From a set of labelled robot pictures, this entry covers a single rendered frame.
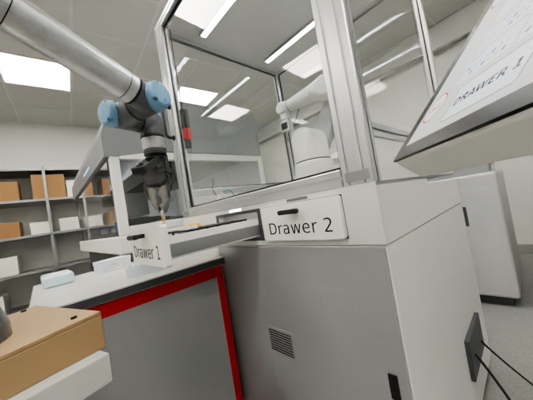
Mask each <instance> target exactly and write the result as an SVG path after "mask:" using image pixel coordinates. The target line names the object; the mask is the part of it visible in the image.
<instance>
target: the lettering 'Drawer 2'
mask: <svg viewBox="0 0 533 400"><path fill-rule="evenodd" d="M325 219H328V220H329V225H328V227H327V228H326V229H325V232H333V230H328V228H329V226H330V225H331V223H332V221H331V219H330V218H329V217H326V218H324V219H323V220H325ZM270 225H274V227H275V233H276V232H277V229H276V226H275V224H273V223H270V224H269V227H270ZM304 225H307V226H308V227H304ZM284 226H287V227H288V228H286V229H288V232H287V233H286V232H285V230H286V229H284V234H290V229H289V226H288V225H283V227H284ZM295 226H296V224H294V230H293V226H292V225H291V228H292V230H293V233H295ZM302 228H303V231H304V232H305V233H310V231H308V232H306V231H305V230H304V229H310V227H309V224H308V223H304V224H303V226H302ZM296 229H297V226H296ZM297 232H298V233H300V224H299V226H298V229H297ZM275 233H271V229H270V234H271V235H274V234H275Z"/></svg>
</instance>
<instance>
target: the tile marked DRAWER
mask: <svg viewBox="0 0 533 400"><path fill-rule="evenodd" d="M532 55H533V37H532V38H531V39H529V40H527V41H526V42H524V43H523V44H522V45H520V46H519V47H518V48H516V49H515V50H513V51H512V52H510V53H509V54H507V55H506V56H505V57H503V58H502V59H500V60H498V61H497V62H496V63H495V64H493V65H492V66H490V67H488V68H487V69H486V70H484V71H483V72H482V73H480V74H479V75H477V76H476V77H474V78H473V79H471V80H470V81H469V82H467V83H466V84H464V85H463V86H461V88H460V89H459V91H458V93H457V94H456V95H455V97H454V99H453V101H452V103H451V104H450V106H449V107H448V109H447V111H446V113H445V114H444V115H443V117H442V119H441V121H440V122H439V124H440V123H442V122H443V121H445V120H447V119H449V118H451V117H453V116H454V115H456V114H458V113H460V112H462V111H463V110H466V109H468V108H469V107H471V106H473V105H475V104H477V103H478V102H480V101H482V100H484V99H486V98H487V97H489V96H491V95H493V94H495V93H496V92H498V91H500V90H503V89H504V88H505V87H508V86H510V85H512V84H513V83H515V82H516V80H517V79H518V78H519V76H520V74H521V72H522V71H523V69H524V68H525V66H526V65H527V62H528V61H529V59H530V58H531V56H532Z"/></svg>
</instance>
